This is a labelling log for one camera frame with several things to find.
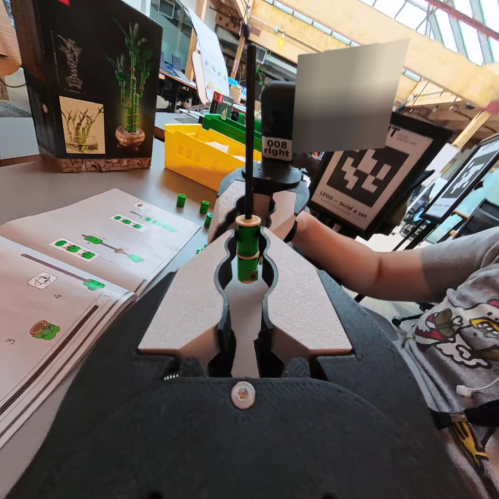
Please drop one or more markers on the dark product box red corner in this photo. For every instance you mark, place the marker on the dark product box red corner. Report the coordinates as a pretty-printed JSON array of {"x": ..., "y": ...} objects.
[{"x": 223, "y": 106}]

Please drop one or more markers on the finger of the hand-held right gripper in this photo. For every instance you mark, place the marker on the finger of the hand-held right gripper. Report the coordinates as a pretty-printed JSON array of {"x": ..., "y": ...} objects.
[
  {"x": 285, "y": 206},
  {"x": 230, "y": 199}
]

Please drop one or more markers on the green brick cylinder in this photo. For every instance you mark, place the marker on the green brick cylinder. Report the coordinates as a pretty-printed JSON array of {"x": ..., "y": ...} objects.
[
  {"x": 208, "y": 219},
  {"x": 204, "y": 206},
  {"x": 180, "y": 200}
]

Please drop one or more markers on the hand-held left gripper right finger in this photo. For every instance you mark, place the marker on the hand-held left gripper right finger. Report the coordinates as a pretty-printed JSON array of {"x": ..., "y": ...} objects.
[{"x": 308, "y": 308}]

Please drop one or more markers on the black bamboo product box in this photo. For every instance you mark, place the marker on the black bamboo product box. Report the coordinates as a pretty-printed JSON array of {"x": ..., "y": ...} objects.
[{"x": 93, "y": 85}]

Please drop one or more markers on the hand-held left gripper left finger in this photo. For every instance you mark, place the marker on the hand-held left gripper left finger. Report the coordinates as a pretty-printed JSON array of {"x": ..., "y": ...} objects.
[{"x": 183, "y": 308}]

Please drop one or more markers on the green plastic bin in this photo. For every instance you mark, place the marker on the green plastic bin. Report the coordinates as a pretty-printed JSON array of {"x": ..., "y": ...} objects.
[{"x": 230, "y": 126}]

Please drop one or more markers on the black framed marker sign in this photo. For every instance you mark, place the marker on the black framed marker sign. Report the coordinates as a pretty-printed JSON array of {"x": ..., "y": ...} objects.
[
  {"x": 464, "y": 177},
  {"x": 374, "y": 171}
]

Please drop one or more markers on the person's right forearm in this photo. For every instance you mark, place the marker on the person's right forearm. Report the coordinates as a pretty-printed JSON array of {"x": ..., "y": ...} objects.
[{"x": 374, "y": 265}]

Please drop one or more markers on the person's grey printed shirt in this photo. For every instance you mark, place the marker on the person's grey printed shirt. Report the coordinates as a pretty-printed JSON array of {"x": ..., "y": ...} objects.
[{"x": 448, "y": 351}]

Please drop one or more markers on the distant document stand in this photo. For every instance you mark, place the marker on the distant document stand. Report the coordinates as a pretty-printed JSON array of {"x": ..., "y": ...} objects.
[{"x": 208, "y": 58}]

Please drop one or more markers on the person's right hand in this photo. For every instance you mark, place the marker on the person's right hand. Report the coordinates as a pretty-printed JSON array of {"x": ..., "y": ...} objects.
[{"x": 310, "y": 230}]

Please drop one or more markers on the open instruction booklet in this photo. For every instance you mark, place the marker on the open instruction booklet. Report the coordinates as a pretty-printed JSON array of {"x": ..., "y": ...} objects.
[{"x": 78, "y": 280}]

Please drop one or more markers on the black rod with green cylinders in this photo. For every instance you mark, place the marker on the black rod with green cylinders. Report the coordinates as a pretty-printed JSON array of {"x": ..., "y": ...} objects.
[{"x": 248, "y": 241}]

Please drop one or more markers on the clear plastic bag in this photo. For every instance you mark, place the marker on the clear plastic bag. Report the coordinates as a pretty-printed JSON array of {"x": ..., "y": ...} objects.
[{"x": 218, "y": 147}]

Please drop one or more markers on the yellow bin with plastic bags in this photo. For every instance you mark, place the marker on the yellow bin with plastic bags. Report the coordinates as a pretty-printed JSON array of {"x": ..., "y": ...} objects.
[{"x": 195, "y": 160}]

